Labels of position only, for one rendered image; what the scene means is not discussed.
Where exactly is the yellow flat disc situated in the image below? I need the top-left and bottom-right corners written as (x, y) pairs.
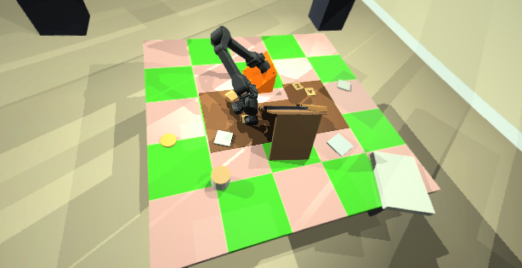
top-left (160, 134), bottom-right (177, 147)

